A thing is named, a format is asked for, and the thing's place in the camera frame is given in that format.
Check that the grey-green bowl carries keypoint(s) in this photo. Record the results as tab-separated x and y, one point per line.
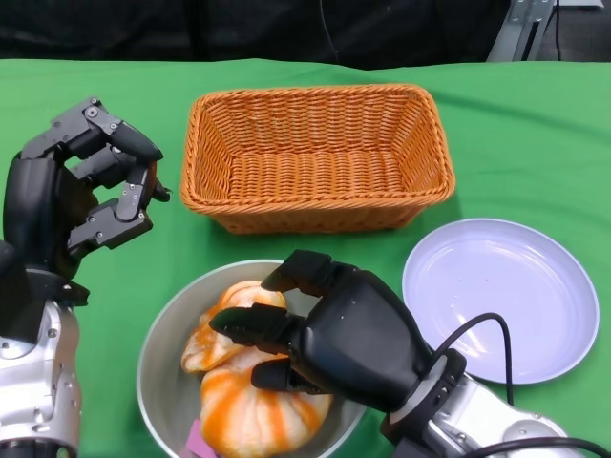
162	362

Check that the orange wicker basket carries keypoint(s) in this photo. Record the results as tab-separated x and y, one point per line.
315	181

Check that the black backdrop cloth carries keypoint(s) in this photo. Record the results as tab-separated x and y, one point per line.
143	28

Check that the large orange-striped bread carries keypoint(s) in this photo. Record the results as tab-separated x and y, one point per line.
258	420

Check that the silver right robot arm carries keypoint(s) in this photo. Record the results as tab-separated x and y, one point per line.
487	420

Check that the green tablecloth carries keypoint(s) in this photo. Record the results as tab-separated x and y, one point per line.
525	143

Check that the magenta layered cake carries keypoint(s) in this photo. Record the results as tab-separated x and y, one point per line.
195	439

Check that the grey metal stand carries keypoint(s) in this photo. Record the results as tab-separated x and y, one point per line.
513	33

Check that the small orange-striped bread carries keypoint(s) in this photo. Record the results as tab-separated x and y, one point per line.
210	348

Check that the lavender plate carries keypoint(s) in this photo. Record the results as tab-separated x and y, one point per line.
501	276

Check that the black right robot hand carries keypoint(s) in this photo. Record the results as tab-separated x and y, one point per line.
363	334

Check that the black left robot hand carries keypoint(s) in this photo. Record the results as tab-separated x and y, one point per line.
38	205

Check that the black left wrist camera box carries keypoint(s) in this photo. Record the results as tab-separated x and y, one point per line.
12	296

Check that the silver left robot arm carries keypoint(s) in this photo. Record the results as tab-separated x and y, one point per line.
43	381

